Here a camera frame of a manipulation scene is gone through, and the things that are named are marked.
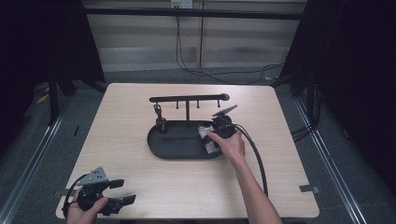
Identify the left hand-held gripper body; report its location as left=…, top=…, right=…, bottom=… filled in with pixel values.
left=76, top=165, right=126, bottom=217

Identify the person's right hand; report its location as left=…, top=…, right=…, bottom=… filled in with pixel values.
left=207, top=130, right=247, bottom=166

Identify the black key rack with tray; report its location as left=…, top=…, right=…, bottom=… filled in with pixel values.
left=147, top=92, right=231, bottom=161

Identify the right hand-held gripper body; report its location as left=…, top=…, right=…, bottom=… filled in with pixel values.
left=211, top=104, right=239, bottom=140

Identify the left hand-held gripper cable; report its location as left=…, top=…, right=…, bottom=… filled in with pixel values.
left=61, top=173, right=89, bottom=219

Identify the grey tape strip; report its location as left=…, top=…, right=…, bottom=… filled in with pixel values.
left=51, top=189, right=78, bottom=198
left=298, top=184, right=320, bottom=194

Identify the hand-held gripper cable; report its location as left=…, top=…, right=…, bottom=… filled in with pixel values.
left=233, top=123, right=270, bottom=198
left=61, top=173, right=89, bottom=219

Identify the black wall cable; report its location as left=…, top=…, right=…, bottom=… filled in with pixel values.
left=175, top=15, right=285, bottom=86

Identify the person's left hand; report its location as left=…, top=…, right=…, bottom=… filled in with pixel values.
left=65, top=189, right=109, bottom=224

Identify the yellow floor tape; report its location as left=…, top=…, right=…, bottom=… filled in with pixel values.
left=35, top=92, right=50, bottom=105

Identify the white wall socket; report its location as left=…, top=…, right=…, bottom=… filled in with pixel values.
left=169, top=0, right=194, bottom=9

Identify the grey key pouch with ring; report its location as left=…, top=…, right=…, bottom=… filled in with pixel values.
left=197, top=123, right=223, bottom=155

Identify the bundle of black floor cables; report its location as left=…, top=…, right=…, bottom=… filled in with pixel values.
left=290, top=123, right=316, bottom=143

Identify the metal floor rail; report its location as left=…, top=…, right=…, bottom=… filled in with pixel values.
left=0, top=98, right=75, bottom=224
left=293, top=98, right=369, bottom=224

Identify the right hand-held gripper cable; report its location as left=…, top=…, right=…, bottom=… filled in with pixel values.
left=233, top=123, right=270, bottom=198

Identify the black car key with clip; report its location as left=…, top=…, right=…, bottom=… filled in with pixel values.
left=152, top=104, right=169, bottom=135

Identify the black stand leg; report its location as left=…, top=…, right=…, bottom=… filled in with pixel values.
left=47, top=70, right=61, bottom=126

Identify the black curtain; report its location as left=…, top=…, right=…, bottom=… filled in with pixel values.
left=279, top=0, right=396, bottom=190
left=0, top=0, right=106, bottom=153

